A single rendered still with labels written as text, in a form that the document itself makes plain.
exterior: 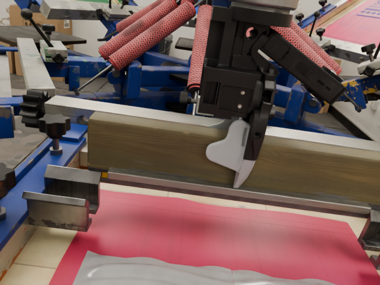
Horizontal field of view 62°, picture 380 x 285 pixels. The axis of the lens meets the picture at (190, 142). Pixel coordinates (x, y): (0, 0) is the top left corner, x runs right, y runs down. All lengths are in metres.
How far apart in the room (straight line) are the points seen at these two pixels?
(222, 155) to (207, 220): 0.14
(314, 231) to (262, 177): 0.15
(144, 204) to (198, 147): 0.15
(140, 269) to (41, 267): 0.11
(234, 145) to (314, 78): 0.12
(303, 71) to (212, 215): 0.25
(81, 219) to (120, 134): 0.11
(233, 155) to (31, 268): 0.27
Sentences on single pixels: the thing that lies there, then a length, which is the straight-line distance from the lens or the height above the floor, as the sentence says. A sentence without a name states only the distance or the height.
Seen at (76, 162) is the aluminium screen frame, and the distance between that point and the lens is 0.56.
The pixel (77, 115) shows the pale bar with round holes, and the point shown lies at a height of 1.03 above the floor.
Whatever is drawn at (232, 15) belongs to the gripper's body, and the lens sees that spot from 0.35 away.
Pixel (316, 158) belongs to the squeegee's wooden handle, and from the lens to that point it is 0.43.
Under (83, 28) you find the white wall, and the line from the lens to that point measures 4.74.
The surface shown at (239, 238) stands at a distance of 0.47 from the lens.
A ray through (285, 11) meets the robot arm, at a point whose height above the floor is 1.26.
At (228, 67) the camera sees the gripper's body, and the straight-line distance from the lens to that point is 0.36.
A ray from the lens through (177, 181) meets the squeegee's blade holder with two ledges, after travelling 0.41.
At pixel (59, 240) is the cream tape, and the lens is 0.45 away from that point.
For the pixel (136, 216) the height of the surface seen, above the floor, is 0.96.
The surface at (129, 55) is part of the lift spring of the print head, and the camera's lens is 0.96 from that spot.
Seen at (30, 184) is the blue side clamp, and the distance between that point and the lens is 0.47.
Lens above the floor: 1.26
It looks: 25 degrees down
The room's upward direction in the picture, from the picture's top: 9 degrees clockwise
